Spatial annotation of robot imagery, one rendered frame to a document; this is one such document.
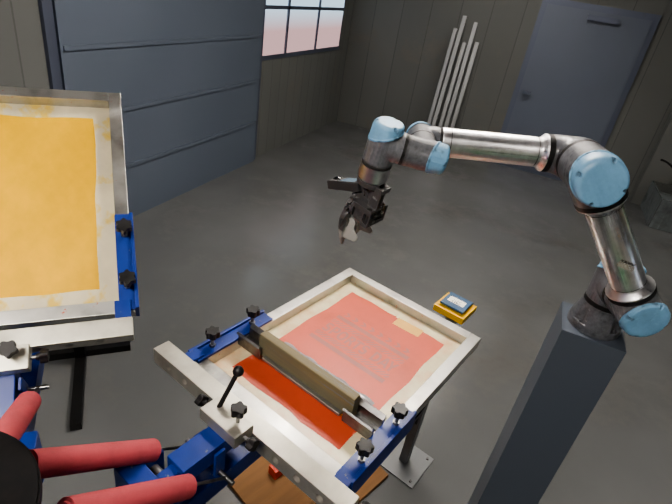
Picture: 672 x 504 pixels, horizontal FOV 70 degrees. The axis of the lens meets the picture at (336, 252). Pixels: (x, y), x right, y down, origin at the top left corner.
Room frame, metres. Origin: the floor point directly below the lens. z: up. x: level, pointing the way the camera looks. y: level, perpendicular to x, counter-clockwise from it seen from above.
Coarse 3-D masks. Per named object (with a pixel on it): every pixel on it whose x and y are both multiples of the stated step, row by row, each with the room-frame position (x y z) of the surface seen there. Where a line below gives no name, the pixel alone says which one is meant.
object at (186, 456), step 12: (204, 432) 0.75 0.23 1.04; (192, 444) 0.72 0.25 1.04; (204, 444) 0.72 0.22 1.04; (216, 444) 0.73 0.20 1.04; (228, 444) 0.75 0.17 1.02; (168, 456) 0.68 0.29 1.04; (180, 456) 0.68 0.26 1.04; (192, 456) 0.69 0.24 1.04; (204, 456) 0.69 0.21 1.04; (180, 468) 0.65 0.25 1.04; (192, 468) 0.66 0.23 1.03; (204, 468) 0.69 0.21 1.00
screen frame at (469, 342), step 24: (336, 288) 1.56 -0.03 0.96; (384, 288) 1.58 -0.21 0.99; (288, 312) 1.33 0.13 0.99; (408, 312) 1.49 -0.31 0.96; (432, 312) 1.47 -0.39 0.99; (456, 336) 1.38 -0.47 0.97; (216, 360) 1.07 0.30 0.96; (456, 360) 1.23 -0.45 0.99; (432, 384) 1.10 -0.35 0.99; (264, 408) 0.90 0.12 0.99; (408, 408) 0.99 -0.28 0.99; (288, 432) 0.84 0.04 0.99; (312, 456) 0.78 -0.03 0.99
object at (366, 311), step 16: (336, 304) 1.47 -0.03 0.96; (352, 304) 1.49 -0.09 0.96; (368, 304) 1.51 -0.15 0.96; (320, 320) 1.36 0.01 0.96; (368, 320) 1.41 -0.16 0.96; (384, 320) 1.42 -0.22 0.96; (288, 336) 1.25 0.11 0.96; (304, 336) 1.26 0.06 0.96; (304, 352) 1.18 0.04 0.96; (320, 352) 1.19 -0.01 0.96; (256, 368) 1.08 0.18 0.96; (272, 368) 1.09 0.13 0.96; (256, 384) 1.01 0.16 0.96; (272, 384) 1.02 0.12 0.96; (288, 384) 1.03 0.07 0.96; (288, 400) 0.97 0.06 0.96
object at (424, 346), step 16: (400, 336) 1.35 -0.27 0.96; (416, 352) 1.28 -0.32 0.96; (432, 352) 1.29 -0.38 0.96; (336, 368) 1.13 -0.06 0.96; (352, 368) 1.15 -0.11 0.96; (400, 368) 1.18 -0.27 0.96; (416, 368) 1.20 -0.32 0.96; (352, 384) 1.08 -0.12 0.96; (368, 384) 1.09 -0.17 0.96; (384, 384) 1.10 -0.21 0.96; (400, 384) 1.11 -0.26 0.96; (304, 400) 0.98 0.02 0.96; (384, 400) 1.04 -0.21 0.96; (304, 416) 0.93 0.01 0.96; (320, 416) 0.94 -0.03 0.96; (336, 416) 0.95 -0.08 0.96; (320, 432) 0.88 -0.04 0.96; (336, 432) 0.89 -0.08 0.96; (352, 432) 0.90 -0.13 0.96
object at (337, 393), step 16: (272, 336) 1.11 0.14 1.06; (272, 352) 1.08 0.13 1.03; (288, 352) 1.05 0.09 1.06; (288, 368) 1.04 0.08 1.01; (304, 368) 1.01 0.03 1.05; (320, 368) 1.01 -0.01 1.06; (320, 384) 0.98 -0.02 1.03; (336, 384) 0.96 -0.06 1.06; (336, 400) 0.94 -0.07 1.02; (352, 400) 0.92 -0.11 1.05
